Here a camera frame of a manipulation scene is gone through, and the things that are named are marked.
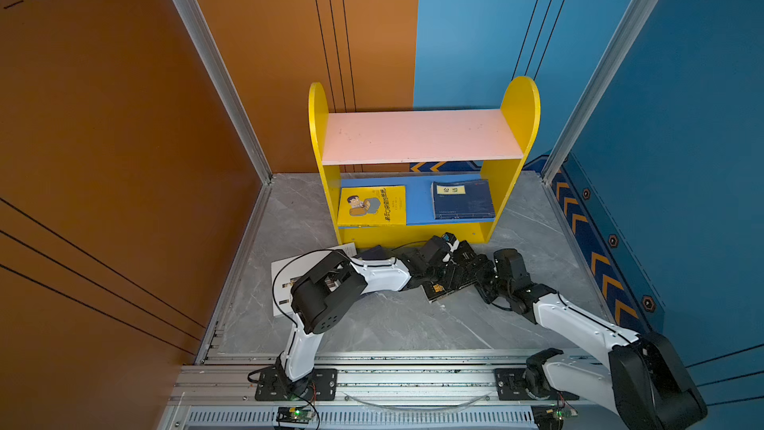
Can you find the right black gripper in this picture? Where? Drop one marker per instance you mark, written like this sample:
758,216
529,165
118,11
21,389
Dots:
487,266

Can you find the navy book yellow label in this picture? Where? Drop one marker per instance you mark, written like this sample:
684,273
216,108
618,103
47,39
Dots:
462,200

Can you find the yellow cartoon cover book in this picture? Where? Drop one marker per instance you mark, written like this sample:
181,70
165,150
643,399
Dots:
375,206

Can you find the dark book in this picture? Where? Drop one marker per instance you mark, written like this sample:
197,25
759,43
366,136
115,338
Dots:
436,290

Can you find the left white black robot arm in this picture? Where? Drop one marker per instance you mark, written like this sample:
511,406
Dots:
323,295

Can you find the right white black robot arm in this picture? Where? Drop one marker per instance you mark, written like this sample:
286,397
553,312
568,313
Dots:
639,377

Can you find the yellow pink blue bookshelf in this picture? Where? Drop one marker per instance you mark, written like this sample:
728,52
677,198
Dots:
500,139

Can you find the white brown patterned booklet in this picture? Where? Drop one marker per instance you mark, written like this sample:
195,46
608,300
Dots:
285,273

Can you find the right small circuit board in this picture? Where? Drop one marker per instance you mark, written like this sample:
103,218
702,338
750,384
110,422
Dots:
551,418

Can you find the left green circuit board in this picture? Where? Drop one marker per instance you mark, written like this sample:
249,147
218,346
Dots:
299,416

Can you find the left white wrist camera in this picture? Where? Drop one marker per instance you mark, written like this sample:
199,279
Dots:
452,241

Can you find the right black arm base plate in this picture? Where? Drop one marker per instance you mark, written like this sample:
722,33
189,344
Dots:
511,384

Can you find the aluminium rail frame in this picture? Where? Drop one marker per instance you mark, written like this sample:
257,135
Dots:
375,390

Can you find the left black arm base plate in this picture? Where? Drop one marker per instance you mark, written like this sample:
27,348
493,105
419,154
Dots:
320,385

